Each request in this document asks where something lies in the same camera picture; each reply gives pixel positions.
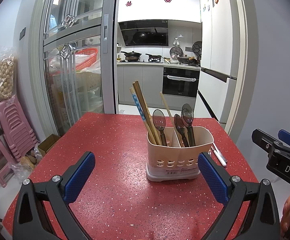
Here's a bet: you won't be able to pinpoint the black range hood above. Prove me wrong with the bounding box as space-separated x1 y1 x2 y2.
118 20 170 47

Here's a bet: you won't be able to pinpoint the black round fan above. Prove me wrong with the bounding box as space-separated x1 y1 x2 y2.
192 41 202 55

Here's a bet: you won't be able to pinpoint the black wok with lid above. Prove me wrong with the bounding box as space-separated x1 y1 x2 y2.
120 51 143 61

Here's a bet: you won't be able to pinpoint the blue patterned chopstick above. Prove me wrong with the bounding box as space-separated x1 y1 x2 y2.
129 87 158 145

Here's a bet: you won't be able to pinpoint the clear bag of nuts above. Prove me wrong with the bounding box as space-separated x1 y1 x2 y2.
0 46 18 101

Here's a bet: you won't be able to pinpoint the stack of pink stools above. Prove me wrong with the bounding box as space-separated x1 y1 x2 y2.
0 97 37 161

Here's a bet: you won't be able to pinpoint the red plastic basket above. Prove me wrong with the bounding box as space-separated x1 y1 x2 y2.
73 47 102 71

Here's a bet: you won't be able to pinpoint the grey kitchen cabinets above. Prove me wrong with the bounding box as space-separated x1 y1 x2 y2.
116 64 201 107

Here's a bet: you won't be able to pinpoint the sliding glass door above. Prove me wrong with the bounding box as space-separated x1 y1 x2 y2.
29 0 119 137

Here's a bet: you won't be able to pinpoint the black built-in oven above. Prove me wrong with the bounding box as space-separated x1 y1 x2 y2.
162 67 200 98

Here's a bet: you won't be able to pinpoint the person's right hand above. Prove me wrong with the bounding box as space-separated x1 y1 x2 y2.
281 192 290 239

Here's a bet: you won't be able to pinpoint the clear bag of potatoes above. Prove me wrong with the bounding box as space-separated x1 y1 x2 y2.
12 148 43 173

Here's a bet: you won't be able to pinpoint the beige plastic cutlery holder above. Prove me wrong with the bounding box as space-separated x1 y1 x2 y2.
146 126 214 182

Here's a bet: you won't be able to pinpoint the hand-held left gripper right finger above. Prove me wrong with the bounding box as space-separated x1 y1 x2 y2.
197 152 282 240

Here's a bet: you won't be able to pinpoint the white fridge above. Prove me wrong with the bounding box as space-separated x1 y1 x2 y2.
194 0 239 124

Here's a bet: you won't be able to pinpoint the white-handled steel spoon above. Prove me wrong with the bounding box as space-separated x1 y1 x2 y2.
210 147 227 167

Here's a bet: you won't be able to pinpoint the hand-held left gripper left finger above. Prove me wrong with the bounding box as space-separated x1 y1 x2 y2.
13 151 96 240

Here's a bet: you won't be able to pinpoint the brown cardboard box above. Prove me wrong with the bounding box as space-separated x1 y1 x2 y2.
37 134 61 157

